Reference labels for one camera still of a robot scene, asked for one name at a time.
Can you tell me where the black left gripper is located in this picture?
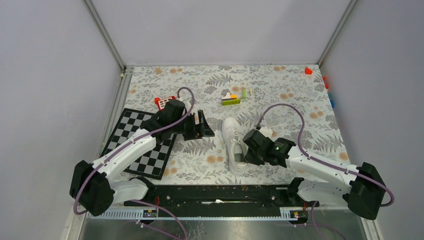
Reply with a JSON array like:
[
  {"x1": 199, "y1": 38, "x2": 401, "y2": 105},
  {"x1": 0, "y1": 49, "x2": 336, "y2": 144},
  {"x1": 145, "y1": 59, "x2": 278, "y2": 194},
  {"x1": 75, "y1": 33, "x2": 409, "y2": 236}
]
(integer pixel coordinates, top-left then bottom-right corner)
[{"x1": 171, "y1": 110, "x2": 214, "y2": 141}]

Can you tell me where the white sneaker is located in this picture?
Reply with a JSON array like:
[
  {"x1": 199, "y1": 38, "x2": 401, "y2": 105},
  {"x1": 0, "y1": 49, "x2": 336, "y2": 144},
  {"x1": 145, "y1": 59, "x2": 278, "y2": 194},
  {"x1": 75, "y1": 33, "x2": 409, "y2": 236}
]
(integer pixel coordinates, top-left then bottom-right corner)
[{"x1": 221, "y1": 117, "x2": 248, "y2": 176}]

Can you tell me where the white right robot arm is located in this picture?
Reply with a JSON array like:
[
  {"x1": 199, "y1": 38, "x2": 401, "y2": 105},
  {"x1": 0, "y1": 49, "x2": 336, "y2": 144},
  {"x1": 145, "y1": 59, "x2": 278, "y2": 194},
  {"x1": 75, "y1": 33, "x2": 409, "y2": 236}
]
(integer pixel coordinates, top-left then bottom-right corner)
[{"x1": 243, "y1": 129, "x2": 386, "y2": 220}]

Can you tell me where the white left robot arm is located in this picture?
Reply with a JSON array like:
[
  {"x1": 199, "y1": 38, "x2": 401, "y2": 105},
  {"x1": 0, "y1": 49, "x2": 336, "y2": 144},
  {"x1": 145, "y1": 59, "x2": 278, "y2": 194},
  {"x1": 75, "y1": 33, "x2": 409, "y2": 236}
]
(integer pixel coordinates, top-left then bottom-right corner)
[{"x1": 69, "y1": 99, "x2": 215, "y2": 216}]

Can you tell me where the green toy brick stack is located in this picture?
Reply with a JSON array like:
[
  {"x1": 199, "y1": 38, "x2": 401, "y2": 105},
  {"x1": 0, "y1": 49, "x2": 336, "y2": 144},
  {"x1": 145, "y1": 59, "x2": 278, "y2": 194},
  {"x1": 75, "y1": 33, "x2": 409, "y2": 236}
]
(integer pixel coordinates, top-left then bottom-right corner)
[{"x1": 221, "y1": 92, "x2": 241, "y2": 106}]

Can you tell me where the red white grid toy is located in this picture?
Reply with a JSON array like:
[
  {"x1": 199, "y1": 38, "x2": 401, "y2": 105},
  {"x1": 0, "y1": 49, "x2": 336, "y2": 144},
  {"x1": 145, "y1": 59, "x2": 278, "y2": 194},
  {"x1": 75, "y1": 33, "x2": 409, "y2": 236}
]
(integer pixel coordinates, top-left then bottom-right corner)
[{"x1": 154, "y1": 96, "x2": 176, "y2": 111}]

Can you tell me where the small green block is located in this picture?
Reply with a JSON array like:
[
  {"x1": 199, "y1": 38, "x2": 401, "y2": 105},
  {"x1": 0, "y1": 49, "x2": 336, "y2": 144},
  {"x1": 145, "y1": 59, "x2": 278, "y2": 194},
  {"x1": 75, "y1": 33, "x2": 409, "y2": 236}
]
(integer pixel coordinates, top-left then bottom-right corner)
[{"x1": 241, "y1": 88, "x2": 247, "y2": 100}]

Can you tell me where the floral patterned table mat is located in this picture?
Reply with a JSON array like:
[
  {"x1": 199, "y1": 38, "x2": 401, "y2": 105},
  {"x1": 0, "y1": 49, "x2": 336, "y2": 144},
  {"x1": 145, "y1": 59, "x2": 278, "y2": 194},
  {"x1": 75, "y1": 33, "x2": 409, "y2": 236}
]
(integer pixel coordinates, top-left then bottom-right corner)
[{"x1": 125, "y1": 64, "x2": 350, "y2": 185}]

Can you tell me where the black white chessboard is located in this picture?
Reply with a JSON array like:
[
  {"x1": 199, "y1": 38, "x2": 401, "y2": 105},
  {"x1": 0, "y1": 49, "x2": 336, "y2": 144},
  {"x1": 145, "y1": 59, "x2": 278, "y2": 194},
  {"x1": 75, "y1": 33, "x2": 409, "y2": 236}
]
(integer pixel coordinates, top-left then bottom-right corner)
[{"x1": 99, "y1": 107, "x2": 178, "y2": 181}]

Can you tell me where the blue toy piece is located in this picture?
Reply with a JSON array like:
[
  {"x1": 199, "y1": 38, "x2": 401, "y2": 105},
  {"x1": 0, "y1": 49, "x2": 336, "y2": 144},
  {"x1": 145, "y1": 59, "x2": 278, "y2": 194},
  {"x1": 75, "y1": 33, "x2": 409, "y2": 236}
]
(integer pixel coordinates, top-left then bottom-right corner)
[{"x1": 328, "y1": 93, "x2": 335, "y2": 108}]

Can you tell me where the red triangular block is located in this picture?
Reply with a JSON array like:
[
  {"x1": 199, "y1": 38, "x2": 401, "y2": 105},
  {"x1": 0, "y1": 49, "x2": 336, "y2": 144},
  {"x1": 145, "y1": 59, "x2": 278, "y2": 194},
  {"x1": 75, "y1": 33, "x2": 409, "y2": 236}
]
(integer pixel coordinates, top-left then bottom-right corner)
[{"x1": 304, "y1": 67, "x2": 313, "y2": 75}]

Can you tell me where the grey slotted cable duct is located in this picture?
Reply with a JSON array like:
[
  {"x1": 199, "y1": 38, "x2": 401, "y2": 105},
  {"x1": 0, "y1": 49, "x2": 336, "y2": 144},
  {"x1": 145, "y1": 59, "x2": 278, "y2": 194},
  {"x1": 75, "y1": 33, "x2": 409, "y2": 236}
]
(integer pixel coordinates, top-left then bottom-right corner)
[{"x1": 86, "y1": 205, "x2": 309, "y2": 221}]

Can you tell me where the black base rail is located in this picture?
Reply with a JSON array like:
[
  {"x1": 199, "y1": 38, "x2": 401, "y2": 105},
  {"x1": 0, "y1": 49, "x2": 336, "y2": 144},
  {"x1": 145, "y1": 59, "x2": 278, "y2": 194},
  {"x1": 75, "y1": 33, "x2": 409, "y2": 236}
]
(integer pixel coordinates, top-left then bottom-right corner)
[{"x1": 142, "y1": 184, "x2": 313, "y2": 211}]

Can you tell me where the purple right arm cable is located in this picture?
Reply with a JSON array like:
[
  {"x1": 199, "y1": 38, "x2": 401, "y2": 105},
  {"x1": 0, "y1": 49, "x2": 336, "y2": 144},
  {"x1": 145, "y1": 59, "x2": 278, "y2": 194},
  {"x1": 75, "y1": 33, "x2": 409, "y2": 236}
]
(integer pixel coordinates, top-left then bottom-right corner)
[{"x1": 255, "y1": 103, "x2": 396, "y2": 240}]

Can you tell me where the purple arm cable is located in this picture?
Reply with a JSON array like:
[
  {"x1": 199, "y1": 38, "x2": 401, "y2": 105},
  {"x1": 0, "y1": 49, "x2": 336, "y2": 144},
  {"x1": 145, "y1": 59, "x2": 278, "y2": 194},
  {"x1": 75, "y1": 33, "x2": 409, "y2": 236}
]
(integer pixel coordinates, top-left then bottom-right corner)
[
  {"x1": 255, "y1": 103, "x2": 396, "y2": 240},
  {"x1": 73, "y1": 86, "x2": 196, "y2": 240}
]

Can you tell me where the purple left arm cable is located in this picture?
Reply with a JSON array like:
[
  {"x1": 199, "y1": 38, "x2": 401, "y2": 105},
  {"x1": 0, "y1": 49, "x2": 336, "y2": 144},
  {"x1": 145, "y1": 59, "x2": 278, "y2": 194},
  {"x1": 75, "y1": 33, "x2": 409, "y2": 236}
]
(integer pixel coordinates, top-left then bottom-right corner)
[{"x1": 73, "y1": 86, "x2": 196, "y2": 240}]

